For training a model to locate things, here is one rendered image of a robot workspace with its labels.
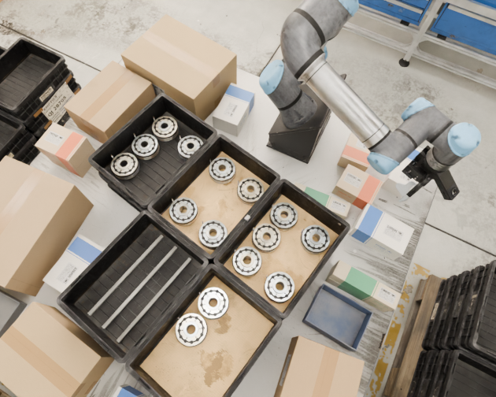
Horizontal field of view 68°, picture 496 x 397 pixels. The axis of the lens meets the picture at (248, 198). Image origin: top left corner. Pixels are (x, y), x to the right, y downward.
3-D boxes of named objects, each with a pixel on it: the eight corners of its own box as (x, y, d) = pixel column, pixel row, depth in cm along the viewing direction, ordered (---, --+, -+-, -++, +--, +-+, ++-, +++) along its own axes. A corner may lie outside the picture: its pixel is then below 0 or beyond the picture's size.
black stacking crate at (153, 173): (167, 109, 158) (162, 92, 147) (220, 148, 151) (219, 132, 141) (98, 174, 145) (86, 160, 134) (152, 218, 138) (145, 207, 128)
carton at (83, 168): (52, 162, 158) (43, 153, 152) (69, 141, 163) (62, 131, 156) (82, 178, 156) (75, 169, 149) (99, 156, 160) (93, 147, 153)
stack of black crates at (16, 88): (57, 90, 241) (20, 35, 200) (95, 109, 236) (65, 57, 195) (15, 135, 227) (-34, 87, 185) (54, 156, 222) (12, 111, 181)
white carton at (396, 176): (398, 153, 165) (407, 142, 157) (423, 166, 163) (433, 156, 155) (379, 187, 159) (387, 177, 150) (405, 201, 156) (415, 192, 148)
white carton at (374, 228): (348, 234, 150) (354, 227, 141) (360, 211, 154) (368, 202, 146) (393, 260, 146) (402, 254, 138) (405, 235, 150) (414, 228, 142)
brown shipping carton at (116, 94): (123, 84, 176) (112, 60, 161) (159, 105, 172) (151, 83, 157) (78, 128, 166) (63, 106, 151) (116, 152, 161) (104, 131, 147)
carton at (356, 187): (331, 192, 157) (335, 185, 150) (343, 172, 161) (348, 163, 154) (365, 211, 154) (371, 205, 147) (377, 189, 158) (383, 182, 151)
